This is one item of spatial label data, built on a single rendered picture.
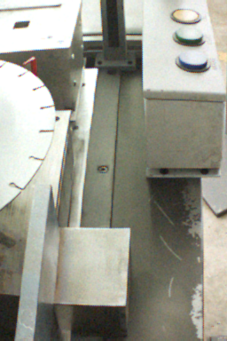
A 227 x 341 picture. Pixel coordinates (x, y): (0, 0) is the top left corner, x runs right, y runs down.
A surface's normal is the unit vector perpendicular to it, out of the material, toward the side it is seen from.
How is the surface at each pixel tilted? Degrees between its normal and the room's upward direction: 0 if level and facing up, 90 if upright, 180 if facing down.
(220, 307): 0
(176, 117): 90
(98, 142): 0
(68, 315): 90
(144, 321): 0
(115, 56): 90
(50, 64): 90
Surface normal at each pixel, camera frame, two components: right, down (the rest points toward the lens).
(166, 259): -0.05, -0.72
